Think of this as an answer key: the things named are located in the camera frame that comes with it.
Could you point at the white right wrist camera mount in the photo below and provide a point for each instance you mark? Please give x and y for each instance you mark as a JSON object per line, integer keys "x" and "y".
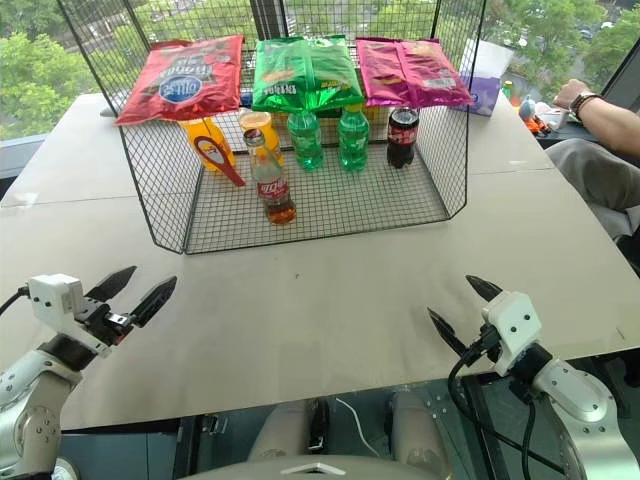
{"x": 515, "y": 325}

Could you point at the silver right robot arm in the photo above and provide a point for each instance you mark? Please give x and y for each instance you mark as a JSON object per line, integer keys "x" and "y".
{"x": 580, "y": 400}

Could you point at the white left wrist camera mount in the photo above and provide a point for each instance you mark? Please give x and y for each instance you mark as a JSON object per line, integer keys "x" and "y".
{"x": 52, "y": 300}

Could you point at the orange small toy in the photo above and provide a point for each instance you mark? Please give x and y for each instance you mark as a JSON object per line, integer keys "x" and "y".
{"x": 540, "y": 124}

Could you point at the colourful small toy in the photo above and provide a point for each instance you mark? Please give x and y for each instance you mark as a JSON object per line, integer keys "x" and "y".
{"x": 528, "y": 107}

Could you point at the orange soda plastic bottle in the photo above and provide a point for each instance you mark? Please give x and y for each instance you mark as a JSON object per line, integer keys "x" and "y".
{"x": 200, "y": 135}
{"x": 260, "y": 122}

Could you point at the green soda plastic bottle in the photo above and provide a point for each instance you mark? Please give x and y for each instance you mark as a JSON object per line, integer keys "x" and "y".
{"x": 354, "y": 142}
{"x": 305, "y": 142}

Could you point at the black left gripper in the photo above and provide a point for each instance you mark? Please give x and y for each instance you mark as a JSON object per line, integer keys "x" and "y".
{"x": 105, "y": 322}

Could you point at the person's bare hand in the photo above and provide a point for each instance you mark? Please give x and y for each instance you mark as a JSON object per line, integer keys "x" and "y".
{"x": 570, "y": 92}

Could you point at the person's bare forearm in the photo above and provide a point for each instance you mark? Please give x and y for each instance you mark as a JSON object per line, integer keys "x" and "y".
{"x": 615, "y": 125}

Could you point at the pale robot leg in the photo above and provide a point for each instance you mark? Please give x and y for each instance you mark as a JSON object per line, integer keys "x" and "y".
{"x": 420, "y": 430}

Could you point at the magenta chip bag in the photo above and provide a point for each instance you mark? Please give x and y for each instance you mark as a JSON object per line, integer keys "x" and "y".
{"x": 410, "y": 70}

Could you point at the person's grey trouser leg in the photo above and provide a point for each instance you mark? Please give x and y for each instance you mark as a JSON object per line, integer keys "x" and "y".
{"x": 595, "y": 175}

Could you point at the grey robot torso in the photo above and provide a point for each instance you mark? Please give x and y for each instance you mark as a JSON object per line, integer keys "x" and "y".
{"x": 320, "y": 470}

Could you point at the purple tissue box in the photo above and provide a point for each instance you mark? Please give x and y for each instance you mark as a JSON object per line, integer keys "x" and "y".
{"x": 482, "y": 95}

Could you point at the green chip bag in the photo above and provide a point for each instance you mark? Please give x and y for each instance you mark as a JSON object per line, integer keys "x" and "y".
{"x": 300, "y": 70}

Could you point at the black cola plastic bottle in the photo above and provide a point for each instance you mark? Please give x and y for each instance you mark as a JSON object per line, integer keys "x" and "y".
{"x": 402, "y": 137}

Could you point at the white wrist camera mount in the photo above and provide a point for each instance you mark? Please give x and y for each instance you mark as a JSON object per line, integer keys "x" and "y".
{"x": 515, "y": 325}
{"x": 52, "y": 300}

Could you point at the small green bottle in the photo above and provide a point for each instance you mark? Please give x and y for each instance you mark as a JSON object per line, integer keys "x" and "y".
{"x": 507, "y": 89}

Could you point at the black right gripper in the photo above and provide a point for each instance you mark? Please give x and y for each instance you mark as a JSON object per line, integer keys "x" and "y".
{"x": 487, "y": 345}

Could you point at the glass bottle with red label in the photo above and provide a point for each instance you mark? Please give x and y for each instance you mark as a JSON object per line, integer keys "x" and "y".
{"x": 272, "y": 192}

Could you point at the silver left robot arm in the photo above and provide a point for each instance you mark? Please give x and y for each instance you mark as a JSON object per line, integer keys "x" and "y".
{"x": 30, "y": 395}

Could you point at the red chip bag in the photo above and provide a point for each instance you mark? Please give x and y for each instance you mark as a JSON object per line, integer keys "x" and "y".
{"x": 185, "y": 80}

